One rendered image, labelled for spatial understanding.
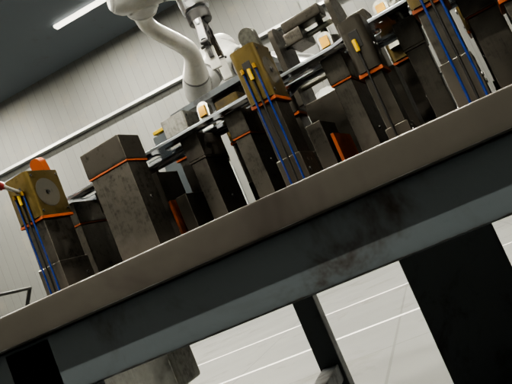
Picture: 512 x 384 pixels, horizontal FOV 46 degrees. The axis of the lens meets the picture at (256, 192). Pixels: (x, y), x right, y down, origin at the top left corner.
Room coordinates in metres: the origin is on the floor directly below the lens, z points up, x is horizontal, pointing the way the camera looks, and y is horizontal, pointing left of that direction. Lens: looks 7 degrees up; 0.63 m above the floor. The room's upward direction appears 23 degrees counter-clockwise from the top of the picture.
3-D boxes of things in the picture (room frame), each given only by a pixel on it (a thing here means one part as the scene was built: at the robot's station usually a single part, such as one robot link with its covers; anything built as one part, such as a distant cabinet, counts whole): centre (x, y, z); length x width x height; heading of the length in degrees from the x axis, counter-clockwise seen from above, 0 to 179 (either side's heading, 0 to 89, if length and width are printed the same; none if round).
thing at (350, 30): (1.10, -0.29, 0.84); 0.10 x 0.05 x 0.29; 155
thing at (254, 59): (1.19, -0.09, 0.87); 0.12 x 0.07 x 0.35; 155
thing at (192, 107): (1.78, -0.05, 1.16); 0.37 x 0.14 x 0.02; 65
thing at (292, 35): (1.53, -0.29, 0.94); 0.18 x 0.13 x 0.49; 65
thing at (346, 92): (1.31, -0.28, 0.84); 0.12 x 0.05 x 0.29; 155
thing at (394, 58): (1.45, -0.47, 0.88); 0.11 x 0.07 x 0.37; 155
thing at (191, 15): (1.79, -0.05, 1.38); 0.08 x 0.07 x 0.09; 170
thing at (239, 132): (1.42, -0.04, 0.84); 0.12 x 0.05 x 0.29; 155
